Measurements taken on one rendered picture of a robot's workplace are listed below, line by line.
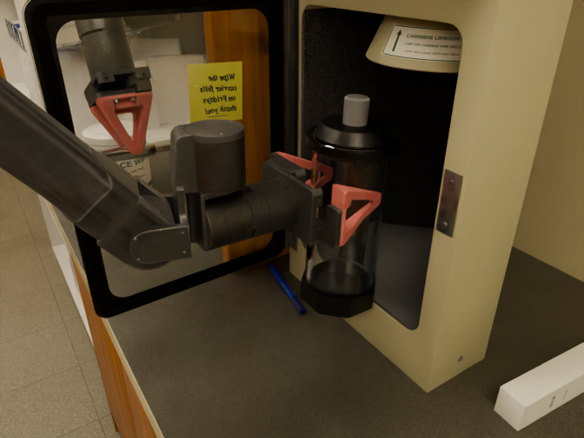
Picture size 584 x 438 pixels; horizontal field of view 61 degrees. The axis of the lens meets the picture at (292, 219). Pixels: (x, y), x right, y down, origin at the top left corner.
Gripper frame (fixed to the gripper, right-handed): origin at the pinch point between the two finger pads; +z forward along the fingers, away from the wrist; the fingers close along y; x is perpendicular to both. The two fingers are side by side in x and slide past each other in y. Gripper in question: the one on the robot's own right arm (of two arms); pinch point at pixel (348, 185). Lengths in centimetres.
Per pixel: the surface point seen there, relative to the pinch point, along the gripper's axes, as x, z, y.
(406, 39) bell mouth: -16.7, 4.8, -1.8
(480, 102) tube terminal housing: -13.0, 2.4, -14.1
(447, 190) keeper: -3.6, 2.5, -12.3
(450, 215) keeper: -1.2, 2.6, -13.2
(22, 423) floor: 120, -47, 106
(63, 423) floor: 119, -35, 98
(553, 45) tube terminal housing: -17.4, 11.7, -14.2
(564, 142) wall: 1.9, 45.9, -0.8
